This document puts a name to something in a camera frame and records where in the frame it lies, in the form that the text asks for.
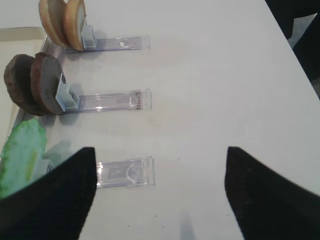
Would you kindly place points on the outer bread slice right rack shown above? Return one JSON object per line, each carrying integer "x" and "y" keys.
{"x": 73, "y": 22}

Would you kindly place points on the inner bread slice right rack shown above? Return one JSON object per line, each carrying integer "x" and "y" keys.
{"x": 51, "y": 14}

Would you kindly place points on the green lettuce leaf standing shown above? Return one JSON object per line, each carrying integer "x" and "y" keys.
{"x": 24, "y": 147}

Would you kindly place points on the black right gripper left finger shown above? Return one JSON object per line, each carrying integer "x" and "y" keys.
{"x": 54, "y": 207}

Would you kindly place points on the clear lettuce dispenser rack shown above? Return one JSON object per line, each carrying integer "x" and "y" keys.
{"x": 125, "y": 172}

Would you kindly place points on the bread slice rack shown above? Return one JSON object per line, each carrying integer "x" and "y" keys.
{"x": 51, "y": 14}
{"x": 73, "y": 22}

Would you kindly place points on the brown meat patty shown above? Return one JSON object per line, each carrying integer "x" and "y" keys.
{"x": 18, "y": 83}
{"x": 45, "y": 76}

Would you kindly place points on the clear bread dispenser rack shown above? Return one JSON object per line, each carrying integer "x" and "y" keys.
{"x": 91, "y": 43}

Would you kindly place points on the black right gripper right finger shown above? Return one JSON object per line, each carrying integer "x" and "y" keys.
{"x": 266, "y": 205}

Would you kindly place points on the clear patty dispenser rack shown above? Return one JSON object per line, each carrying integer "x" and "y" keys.
{"x": 72, "y": 103}

